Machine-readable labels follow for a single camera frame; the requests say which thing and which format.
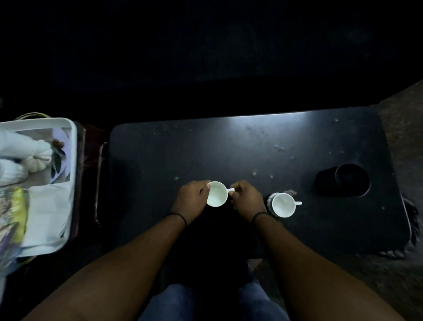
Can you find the person's left thumb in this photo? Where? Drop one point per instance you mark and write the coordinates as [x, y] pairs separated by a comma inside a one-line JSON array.
[[205, 188]]

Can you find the black cup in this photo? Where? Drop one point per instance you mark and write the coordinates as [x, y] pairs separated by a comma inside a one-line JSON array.
[[347, 181]]

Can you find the white folded cloth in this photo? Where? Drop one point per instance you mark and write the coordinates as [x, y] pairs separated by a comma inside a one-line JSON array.
[[48, 215]]

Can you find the black right wrist band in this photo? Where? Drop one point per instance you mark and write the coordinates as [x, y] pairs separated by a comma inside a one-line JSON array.
[[259, 215]]

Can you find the white ribbed ceramic cup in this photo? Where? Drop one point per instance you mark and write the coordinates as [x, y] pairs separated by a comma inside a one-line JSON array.
[[282, 205]]

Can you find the white ceramic figurine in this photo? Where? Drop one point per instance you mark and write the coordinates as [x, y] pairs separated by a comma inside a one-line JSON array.
[[11, 158]]

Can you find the person's left hand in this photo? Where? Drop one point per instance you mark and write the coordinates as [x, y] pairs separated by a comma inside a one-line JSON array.
[[190, 200]]

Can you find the white ceramic pumpkin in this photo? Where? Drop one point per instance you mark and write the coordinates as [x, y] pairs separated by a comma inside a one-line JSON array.
[[39, 159]]

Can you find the person's right fingers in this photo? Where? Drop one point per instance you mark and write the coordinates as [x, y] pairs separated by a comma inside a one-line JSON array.
[[235, 191]]

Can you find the person's blue jeans legs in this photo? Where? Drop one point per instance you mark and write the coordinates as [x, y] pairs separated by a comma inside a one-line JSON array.
[[211, 302]]

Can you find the black left wrist band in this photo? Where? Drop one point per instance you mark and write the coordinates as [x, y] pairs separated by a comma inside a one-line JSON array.
[[178, 216]]

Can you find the yellow printed packet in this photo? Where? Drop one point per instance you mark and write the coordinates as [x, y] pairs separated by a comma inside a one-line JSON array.
[[13, 211]]

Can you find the person's right hand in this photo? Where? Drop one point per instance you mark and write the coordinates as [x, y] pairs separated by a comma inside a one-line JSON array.
[[246, 201]]

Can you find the black wrist band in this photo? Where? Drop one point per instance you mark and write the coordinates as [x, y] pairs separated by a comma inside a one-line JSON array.
[[178, 216], [259, 215]]

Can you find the white plastic tray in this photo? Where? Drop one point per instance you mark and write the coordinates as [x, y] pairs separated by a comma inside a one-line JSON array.
[[46, 211]]

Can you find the person's right forearm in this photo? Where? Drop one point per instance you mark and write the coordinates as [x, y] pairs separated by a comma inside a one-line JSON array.
[[317, 277]]

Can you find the person's left forearm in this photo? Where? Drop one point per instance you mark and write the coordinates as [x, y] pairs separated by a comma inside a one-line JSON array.
[[109, 274]]

